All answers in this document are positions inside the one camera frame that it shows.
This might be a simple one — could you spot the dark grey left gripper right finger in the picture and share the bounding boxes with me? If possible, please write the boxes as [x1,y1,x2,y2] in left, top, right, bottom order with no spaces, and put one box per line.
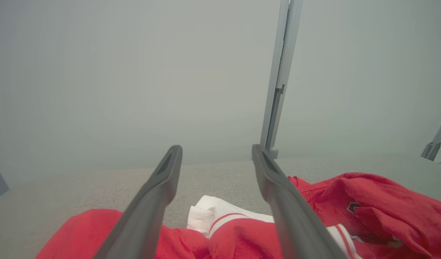
[252,145,346,259]

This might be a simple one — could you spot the red shorts with white stripe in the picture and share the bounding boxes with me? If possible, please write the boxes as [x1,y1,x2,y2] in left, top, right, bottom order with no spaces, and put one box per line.
[289,173,441,259]

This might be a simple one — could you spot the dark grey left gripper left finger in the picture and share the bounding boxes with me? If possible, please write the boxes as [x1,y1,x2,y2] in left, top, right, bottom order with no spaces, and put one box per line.
[94,145,183,259]

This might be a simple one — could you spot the grey metal frame post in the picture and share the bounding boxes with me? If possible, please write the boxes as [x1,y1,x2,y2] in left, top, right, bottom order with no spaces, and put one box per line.
[260,0,303,159]

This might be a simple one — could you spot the red basketball jersey white sleeves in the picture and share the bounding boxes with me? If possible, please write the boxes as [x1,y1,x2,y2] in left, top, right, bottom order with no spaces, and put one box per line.
[35,195,363,259]

